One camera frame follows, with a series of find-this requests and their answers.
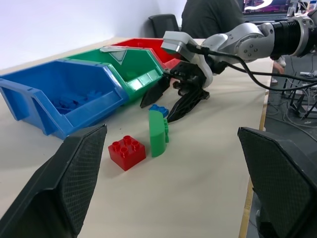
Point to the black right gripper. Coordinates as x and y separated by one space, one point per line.
189 75

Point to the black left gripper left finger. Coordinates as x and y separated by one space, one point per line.
49 198

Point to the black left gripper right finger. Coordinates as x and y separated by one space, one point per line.
284 188

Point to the blue toy block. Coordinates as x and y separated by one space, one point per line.
67 105
157 108

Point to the green rounded toy block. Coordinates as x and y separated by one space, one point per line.
157 134

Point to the green plastic bin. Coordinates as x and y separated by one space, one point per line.
138 62

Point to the red plastic bin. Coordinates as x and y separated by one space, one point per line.
148 45

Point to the red toy block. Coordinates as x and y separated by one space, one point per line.
126 155

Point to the black office chair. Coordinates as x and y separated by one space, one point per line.
164 24

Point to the black metal floor stand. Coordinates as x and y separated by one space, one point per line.
301 104

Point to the person in dark grey shirt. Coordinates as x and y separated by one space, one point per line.
210 17

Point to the blue plastic bin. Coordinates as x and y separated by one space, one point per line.
62 77

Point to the laptop with lit screen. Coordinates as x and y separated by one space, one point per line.
267 6

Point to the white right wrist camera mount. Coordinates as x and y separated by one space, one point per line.
178 41

